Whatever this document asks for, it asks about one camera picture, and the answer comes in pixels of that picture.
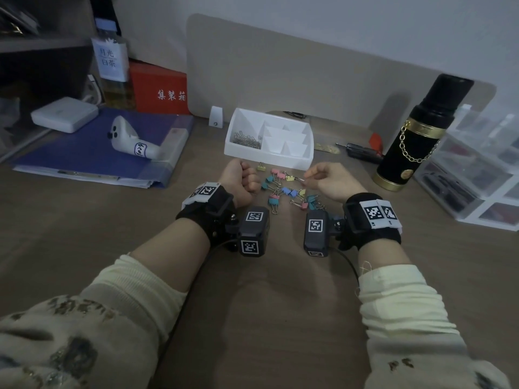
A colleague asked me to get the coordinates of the black screwdriver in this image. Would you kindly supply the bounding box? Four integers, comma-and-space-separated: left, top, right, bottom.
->
335, 142, 384, 163

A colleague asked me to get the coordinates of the grey shelf unit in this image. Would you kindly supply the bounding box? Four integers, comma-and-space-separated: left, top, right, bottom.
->
0, 0, 96, 163

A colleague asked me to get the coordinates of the white handheld controller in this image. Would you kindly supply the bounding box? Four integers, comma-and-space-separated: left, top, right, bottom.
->
107, 115, 162, 160

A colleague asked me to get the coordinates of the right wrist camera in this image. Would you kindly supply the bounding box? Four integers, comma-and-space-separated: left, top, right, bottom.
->
304, 209, 330, 258

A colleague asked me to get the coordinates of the black thermos with gold chain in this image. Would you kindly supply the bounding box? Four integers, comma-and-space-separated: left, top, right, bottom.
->
372, 73, 475, 193

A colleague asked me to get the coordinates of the small heap of paper clips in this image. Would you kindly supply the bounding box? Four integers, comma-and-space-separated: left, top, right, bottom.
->
231, 130, 262, 150

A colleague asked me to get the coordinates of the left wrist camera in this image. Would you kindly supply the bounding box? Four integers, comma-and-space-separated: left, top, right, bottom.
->
237, 206, 270, 258

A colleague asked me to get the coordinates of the black camera cable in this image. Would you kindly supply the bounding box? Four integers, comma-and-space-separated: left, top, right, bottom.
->
162, 238, 240, 345
328, 246, 362, 288

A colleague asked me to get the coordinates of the person's left forearm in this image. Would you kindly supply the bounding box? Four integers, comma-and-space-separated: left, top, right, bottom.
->
0, 218, 211, 389

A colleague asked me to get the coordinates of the blue document folder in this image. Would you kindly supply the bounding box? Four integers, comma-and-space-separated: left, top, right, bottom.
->
12, 107, 195, 190

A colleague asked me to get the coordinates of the white compartment organizer tray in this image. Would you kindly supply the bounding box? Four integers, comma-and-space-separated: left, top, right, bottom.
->
224, 108, 315, 171

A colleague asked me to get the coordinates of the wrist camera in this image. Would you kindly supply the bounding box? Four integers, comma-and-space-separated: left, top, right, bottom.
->
237, 206, 270, 258
304, 209, 330, 258

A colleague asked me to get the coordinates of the person's right hand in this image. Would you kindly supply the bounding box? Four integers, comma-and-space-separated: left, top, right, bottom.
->
304, 162, 368, 203

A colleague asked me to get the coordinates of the black right wrist strap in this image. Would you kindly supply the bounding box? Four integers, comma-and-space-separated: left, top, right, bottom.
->
338, 193, 403, 251

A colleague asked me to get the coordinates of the group of coloured binder clips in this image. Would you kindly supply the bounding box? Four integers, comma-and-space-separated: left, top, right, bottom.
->
256, 164, 327, 215

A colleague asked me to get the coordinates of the person's left hand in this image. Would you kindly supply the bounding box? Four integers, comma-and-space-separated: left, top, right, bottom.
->
218, 159, 262, 209

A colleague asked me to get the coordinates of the black left camera cable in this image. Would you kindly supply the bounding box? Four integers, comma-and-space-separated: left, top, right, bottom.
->
162, 238, 240, 345

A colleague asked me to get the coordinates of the beige desk divider panel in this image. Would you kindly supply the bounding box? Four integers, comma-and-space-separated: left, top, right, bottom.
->
185, 13, 497, 140

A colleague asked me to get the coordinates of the clear plastic bag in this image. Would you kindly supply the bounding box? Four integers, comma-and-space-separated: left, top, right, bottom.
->
0, 97, 21, 118

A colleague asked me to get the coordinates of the clear plastic case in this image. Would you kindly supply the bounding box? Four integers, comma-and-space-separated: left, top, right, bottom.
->
413, 103, 519, 232

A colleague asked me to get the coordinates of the white flat adapter box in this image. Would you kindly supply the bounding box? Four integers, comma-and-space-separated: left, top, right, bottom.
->
31, 97, 99, 134

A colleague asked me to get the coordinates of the tea bottle with blue cap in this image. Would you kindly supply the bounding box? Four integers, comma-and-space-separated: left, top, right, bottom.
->
91, 18, 137, 110

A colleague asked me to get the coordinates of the black right camera cable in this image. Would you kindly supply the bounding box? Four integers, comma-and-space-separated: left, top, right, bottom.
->
328, 246, 362, 288

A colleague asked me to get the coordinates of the person's right forearm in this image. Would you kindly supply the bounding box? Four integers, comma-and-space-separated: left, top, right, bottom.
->
356, 238, 511, 389

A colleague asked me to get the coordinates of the orange ribbed box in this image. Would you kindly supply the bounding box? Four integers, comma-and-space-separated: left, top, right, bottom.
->
129, 61, 194, 115

